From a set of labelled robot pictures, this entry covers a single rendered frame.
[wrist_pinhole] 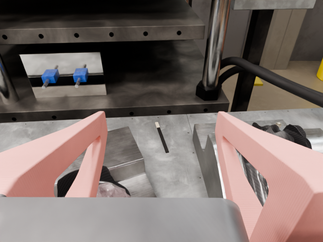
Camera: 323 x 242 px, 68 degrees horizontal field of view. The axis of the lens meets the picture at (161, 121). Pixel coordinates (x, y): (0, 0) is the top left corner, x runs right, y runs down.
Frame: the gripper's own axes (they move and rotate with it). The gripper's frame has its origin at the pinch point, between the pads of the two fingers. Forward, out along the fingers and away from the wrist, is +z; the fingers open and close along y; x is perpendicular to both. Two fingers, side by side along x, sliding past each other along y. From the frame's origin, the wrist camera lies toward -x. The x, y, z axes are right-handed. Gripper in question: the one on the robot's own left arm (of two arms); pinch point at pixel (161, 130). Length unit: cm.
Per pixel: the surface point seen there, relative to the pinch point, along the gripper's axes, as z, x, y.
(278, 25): 262, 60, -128
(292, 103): 188, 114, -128
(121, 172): 23.6, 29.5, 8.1
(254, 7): 83, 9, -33
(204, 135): 39, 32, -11
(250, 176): 21.4, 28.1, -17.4
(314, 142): 28.3, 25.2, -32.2
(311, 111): 59, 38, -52
